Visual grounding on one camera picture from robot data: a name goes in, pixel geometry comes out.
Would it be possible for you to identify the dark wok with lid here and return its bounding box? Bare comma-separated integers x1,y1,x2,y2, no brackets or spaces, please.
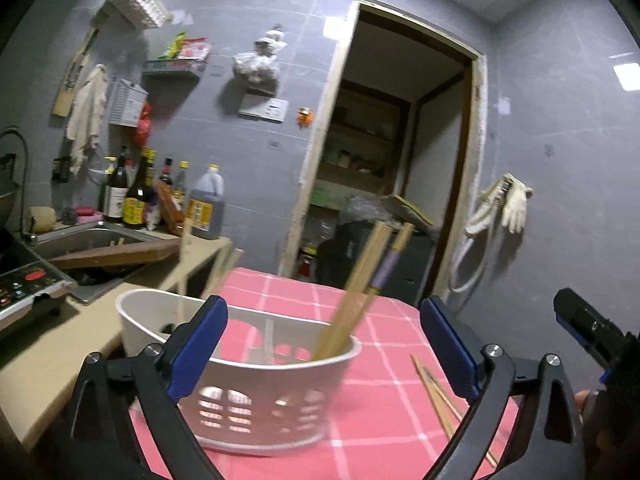
0,180,21,228

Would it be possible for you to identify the olive cushion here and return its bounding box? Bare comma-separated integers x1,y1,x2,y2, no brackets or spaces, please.
380,194,441,233

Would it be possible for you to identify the white plastic utensil basket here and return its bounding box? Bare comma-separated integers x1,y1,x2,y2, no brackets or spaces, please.
115,287,362,458

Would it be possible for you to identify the white wall cutlery holder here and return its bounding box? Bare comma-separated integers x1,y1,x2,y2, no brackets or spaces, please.
109,79,150,128

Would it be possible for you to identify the yellow-capped sauce bottle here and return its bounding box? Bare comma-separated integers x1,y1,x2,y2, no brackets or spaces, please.
171,161,191,216

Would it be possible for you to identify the brown wooden board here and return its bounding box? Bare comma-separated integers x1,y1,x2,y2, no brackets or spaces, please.
47,237,182,271

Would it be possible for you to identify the black cabinet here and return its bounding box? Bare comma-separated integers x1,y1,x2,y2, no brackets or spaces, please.
317,220,436,306

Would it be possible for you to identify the white rubber glove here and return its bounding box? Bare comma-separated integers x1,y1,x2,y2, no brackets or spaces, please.
501,174,534,233

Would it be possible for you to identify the pink checked tablecloth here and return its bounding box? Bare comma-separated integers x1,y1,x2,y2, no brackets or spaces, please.
127,266,521,480

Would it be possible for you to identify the brown wooden box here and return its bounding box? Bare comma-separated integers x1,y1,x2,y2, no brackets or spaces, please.
155,180,186,237

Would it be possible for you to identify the wooden shelf unit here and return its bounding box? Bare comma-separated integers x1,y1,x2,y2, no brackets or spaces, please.
315,80,413,196

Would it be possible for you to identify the large oil jug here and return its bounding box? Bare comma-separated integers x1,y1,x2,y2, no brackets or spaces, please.
186,163,226,240

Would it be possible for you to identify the wooden door frame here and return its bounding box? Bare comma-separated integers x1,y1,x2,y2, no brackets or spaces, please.
277,0,488,311

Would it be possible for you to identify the dark bottle with yellow label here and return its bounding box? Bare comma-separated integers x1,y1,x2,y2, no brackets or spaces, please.
122,146,156,230

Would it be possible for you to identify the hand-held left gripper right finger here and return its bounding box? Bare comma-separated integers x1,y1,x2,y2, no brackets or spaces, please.
419,295,586,480

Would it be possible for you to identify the yellow sponge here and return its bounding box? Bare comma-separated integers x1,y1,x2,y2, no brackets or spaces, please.
30,206,57,233

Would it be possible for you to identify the red snack packet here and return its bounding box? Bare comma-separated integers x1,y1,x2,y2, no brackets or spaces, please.
177,37,211,61

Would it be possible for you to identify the person's right hand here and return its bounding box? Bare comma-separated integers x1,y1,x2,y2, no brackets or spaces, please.
574,389,603,415

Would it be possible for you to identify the induction cooker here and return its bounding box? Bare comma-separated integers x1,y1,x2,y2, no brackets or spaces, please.
0,230,78,333

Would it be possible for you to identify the white wall switch panel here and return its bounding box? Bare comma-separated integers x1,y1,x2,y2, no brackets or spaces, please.
238,94,290,123

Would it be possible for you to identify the metal sink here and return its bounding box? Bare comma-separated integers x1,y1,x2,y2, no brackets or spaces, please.
32,222,183,306

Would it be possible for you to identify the grey wall shelf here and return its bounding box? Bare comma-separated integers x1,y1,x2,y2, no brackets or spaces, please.
144,58,208,81

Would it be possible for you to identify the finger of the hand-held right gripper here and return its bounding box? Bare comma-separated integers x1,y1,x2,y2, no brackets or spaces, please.
552,287,640,372

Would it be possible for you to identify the hanging clear plastic bag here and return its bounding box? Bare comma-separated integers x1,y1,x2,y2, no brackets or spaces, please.
232,25,288,95

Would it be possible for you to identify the green snack packet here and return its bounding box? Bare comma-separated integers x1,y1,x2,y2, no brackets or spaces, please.
159,32,187,60

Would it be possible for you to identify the single wooden chopstick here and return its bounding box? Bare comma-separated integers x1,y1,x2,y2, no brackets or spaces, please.
312,221,394,361

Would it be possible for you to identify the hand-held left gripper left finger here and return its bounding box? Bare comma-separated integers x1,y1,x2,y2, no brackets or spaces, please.
61,295,230,480

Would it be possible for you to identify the white hose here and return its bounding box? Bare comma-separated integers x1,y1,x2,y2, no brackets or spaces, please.
447,175,511,293

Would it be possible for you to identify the white hanging towel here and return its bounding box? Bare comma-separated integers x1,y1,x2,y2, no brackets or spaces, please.
65,64,110,178

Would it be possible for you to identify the metal faucet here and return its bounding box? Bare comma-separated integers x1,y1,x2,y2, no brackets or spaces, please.
0,127,36,243

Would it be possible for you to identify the red plastic bag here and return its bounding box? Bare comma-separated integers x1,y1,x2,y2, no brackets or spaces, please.
132,102,152,148

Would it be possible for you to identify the hanging wooden brush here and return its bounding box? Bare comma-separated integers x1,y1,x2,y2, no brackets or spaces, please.
52,27,98,118

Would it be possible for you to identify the purple-banded chopstick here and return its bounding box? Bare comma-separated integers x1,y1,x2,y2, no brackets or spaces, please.
345,222,416,346

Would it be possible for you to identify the dark bottle with white label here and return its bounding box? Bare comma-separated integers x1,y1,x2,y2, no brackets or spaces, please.
102,146,130,224

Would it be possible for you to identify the green box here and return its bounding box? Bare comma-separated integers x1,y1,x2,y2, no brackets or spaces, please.
310,187,343,208

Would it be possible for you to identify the crumpled clear plastic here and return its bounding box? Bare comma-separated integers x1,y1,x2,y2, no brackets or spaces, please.
340,195,391,226

